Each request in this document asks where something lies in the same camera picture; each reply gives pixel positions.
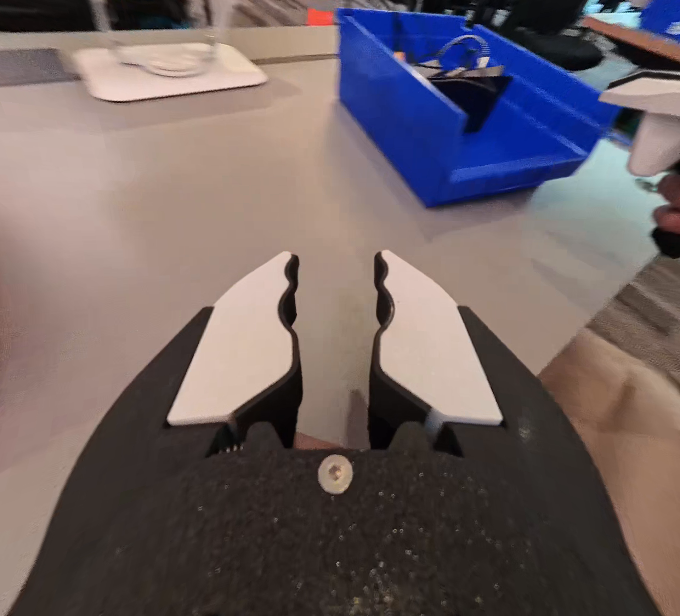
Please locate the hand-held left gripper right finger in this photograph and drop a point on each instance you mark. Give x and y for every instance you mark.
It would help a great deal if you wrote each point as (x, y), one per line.
(435, 356)

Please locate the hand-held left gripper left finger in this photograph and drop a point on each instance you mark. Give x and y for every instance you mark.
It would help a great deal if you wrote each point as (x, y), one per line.
(239, 356)

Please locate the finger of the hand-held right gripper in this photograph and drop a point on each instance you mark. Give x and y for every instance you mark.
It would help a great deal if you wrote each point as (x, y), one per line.
(653, 93)

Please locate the blue plastic bin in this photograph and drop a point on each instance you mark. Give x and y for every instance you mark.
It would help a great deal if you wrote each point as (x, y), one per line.
(403, 127)

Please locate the person's right hand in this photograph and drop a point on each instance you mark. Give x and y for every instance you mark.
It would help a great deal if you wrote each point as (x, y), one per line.
(670, 217)

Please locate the wood-edged grey table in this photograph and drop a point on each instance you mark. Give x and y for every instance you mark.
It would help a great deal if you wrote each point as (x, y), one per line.
(632, 37)

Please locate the blue box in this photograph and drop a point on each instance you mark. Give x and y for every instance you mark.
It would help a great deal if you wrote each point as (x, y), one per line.
(664, 16)

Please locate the black office chair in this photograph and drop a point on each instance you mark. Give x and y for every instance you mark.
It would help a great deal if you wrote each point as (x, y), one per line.
(552, 0)

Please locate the black bin divider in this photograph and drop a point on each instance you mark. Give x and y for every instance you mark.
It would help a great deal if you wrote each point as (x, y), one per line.
(473, 101)

